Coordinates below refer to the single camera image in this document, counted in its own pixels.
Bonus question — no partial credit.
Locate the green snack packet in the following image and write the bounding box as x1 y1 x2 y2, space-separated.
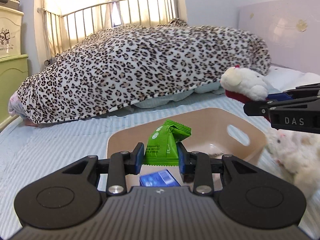
143 119 191 166

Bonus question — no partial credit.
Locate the blue tissue pack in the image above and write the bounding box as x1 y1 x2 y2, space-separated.
139 170 180 187

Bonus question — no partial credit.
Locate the white red plush toy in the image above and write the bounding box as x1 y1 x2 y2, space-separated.
220 66 275 103

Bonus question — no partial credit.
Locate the white pillow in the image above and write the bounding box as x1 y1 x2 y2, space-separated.
265 66 319 93

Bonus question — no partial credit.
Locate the beige plastic basket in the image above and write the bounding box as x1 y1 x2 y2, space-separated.
106 108 266 194

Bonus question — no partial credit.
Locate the light green quilt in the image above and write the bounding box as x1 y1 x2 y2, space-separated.
135 82 224 109

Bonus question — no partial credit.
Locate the lilac headboard panel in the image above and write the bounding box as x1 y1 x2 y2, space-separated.
238 0 320 74

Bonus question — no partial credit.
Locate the leopard print blanket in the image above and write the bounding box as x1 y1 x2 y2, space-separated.
17 19 271 124

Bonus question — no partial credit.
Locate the striped light blue bedsheet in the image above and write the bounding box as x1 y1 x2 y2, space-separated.
0 89 320 240

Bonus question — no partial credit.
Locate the pink cloth under blanket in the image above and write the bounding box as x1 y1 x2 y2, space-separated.
8 91 27 119

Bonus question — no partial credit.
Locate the metal bed rail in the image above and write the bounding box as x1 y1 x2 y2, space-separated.
37 0 183 63

